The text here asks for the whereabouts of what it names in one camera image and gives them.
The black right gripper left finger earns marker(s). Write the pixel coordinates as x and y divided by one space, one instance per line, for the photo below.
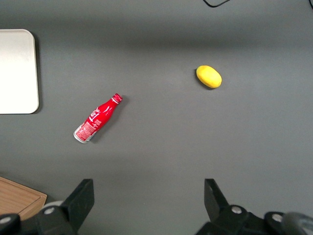
80 195

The red cola bottle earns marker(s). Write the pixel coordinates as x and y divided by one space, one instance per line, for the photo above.
97 118

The wooden drawer cabinet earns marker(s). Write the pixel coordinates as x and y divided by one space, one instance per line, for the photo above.
14 195

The yellow lemon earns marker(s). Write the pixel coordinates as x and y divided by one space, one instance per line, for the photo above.
209 76

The beige rectangular tray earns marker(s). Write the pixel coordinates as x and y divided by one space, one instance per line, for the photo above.
17 73

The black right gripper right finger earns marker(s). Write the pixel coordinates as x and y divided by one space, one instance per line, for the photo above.
215 200

